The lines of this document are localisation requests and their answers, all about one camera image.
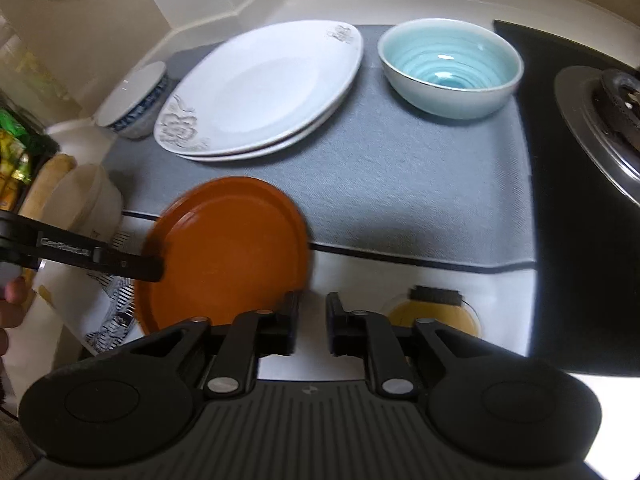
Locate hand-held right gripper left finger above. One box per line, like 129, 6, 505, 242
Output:
149, 290, 301, 401

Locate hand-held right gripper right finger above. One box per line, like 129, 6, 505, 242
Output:
325, 292, 482, 401

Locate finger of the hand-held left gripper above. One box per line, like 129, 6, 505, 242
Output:
34, 229, 166, 283

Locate orange round plate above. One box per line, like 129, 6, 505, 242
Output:
132, 175, 314, 336

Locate person's left hand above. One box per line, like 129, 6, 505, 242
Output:
0, 276, 27, 357

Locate striped black white cloth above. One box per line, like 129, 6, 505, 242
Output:
84, 229, 147, 357

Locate white plastic container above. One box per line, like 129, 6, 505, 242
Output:
20, 154, 124, 243

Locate colourful snack packets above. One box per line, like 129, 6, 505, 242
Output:
0, 108, 38, 212

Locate grey drying mat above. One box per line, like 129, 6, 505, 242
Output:
102, 24, 539, 274

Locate blue patterned white bowl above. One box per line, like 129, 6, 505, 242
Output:
93, 61, 170, 140

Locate white floral plate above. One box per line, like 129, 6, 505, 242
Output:
153, 20, 364, 156
175, 87, 357, 163

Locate black gas stove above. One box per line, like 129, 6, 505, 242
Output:
492, 19, 640, 377

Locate light blue ceramic bowl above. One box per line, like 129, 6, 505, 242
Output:
377, 19, 525, 120

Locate silver stove burner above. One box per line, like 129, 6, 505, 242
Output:
553, 65, 640, 196

